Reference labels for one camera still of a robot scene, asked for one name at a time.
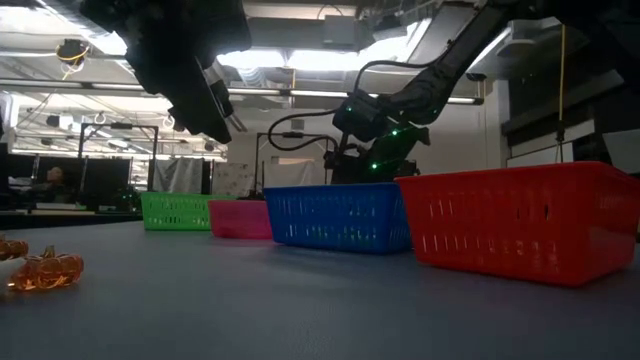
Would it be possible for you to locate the ceiling device with yellow cable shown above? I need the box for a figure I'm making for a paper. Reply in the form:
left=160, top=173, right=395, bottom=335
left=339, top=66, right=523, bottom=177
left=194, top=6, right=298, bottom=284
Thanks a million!
left=54, top=38, right=91, bottom=66

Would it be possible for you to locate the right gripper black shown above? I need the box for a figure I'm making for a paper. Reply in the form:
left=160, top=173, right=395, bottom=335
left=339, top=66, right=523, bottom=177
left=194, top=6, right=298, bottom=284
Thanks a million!
left=323, top=127, right=430, bottom=185

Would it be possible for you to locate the translucent orange pumpkin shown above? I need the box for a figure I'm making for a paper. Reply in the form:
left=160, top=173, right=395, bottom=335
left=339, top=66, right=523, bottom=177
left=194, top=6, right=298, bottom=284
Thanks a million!
left=7, top=244, right=85, bottom=292
left=0, top=238, right=30, bottom=261

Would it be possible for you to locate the yellow hanging cord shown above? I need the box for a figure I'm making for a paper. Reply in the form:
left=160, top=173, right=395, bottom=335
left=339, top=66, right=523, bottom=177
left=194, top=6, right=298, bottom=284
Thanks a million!
left=557, top=24, right=566, bottom=144

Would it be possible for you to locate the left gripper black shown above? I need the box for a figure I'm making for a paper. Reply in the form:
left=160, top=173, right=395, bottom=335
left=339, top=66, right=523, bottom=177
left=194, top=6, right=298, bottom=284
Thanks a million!
left=82, top=0, right=251, bottom=145

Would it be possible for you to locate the green plastic basket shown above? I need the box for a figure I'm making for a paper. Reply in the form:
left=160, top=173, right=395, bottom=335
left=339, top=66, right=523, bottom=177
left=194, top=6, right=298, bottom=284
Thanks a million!
left=140, top=191, right=236, bottom=232

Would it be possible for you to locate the white drawing board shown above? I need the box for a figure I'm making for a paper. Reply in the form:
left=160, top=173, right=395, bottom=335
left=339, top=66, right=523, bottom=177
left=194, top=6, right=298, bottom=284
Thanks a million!
left=212, top=162, right=256, bottom=197

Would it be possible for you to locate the red plastic basket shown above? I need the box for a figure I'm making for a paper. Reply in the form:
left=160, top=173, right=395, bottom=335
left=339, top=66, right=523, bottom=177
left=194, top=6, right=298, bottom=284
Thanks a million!
left=394, top=160, right=640, bottom=287

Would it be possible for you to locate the pink plastic bowl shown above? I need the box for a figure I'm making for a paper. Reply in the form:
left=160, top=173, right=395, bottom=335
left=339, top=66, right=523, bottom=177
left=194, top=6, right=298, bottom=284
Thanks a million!
left=207, top=199, right=274, bottom=240

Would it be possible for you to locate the ceiling tube light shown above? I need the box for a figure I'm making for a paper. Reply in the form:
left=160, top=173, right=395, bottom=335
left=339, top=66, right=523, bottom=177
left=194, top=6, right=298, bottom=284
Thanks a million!
left=227, top=87, right=282, bottom=97
left=288, top=89, right=351, bottom=100

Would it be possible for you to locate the blue plastic basket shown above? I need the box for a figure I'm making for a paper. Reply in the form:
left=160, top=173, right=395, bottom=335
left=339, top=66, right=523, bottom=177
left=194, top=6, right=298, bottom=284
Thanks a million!
left=263, top=181, right=414, bottom=256

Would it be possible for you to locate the grey hanging cloth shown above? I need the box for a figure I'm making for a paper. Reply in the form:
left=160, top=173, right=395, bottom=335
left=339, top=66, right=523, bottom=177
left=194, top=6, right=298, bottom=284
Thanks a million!
left=152, top=157, right=205, bottom=195

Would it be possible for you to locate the person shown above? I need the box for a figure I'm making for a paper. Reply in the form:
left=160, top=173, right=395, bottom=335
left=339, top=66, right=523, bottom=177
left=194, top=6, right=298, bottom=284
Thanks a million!
left=29, top=165, right=71, bottom=204

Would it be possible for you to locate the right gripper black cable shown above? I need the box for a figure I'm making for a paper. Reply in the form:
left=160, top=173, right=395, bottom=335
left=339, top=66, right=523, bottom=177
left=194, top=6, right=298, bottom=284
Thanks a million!
left=267, top=107, right=351, bottom=154

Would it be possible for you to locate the black workbench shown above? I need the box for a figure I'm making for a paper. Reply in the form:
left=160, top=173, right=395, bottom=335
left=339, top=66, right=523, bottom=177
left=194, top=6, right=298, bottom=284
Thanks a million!
left=0, top=202, right=144, bottom=231

